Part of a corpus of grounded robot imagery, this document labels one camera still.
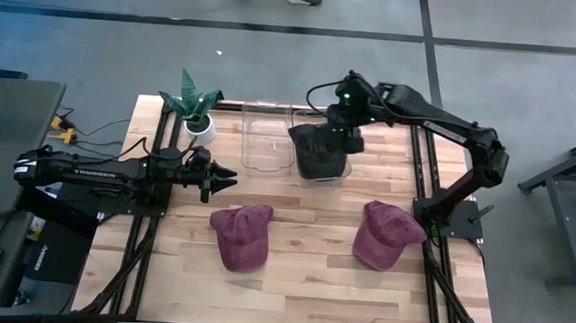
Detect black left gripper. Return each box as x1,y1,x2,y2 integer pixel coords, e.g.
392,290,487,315
179,144,241,205

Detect black controller box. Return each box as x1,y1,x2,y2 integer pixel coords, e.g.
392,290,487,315
24,215,98,286

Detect black baseball cap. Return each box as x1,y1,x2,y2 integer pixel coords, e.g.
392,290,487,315
284,121,352,183

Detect white plant pot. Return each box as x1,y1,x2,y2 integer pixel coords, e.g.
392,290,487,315
181,112,219,146

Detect black aluminium table frame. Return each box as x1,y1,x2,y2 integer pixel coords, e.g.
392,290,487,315
70,86,510,323

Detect black metal stand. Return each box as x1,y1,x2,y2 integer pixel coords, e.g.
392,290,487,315
512,123,576,290

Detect clear plastic bin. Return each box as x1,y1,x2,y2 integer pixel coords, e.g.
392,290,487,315
287,104,357,191
237,98,301,180

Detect green snake plant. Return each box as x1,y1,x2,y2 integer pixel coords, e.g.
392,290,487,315
156,66,223,133

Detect black floor cable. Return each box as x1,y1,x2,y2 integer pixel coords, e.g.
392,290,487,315
70,114,131,161

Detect grey desk top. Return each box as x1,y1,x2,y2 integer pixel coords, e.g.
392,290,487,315
0,77,67,220

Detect maroon baseball cap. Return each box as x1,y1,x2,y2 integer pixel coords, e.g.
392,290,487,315
350,199,431,275
205,201,275,276

